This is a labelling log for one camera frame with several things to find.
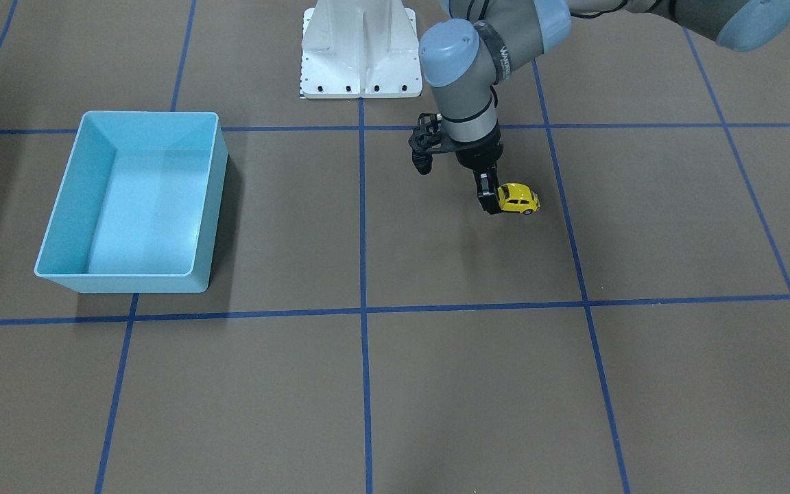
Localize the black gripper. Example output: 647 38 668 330
453 123 504 215

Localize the yellow beetle toy car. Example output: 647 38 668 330
496 183 540 215

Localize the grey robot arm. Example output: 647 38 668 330
409 1 790 215

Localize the light blue plastic bin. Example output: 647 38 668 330
34 110 228 294

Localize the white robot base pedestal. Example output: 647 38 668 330
299 1 423 99

